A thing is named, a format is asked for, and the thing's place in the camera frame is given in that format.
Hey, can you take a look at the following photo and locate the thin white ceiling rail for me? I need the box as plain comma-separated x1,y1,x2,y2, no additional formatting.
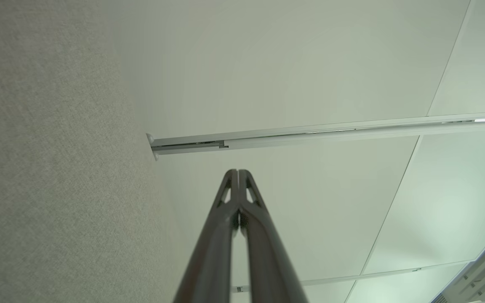
231,260,474,294

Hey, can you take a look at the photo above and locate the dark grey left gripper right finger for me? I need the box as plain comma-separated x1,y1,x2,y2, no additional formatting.
240,170,309,303

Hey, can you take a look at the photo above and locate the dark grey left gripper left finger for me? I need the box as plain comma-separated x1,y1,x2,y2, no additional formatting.
173,170,240,303

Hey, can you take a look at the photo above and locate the grey metal ceiling beam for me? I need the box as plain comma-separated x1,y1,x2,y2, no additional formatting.
430,217,485,303

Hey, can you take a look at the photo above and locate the white ceiling track rail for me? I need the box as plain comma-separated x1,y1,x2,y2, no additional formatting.
146,111,485,162

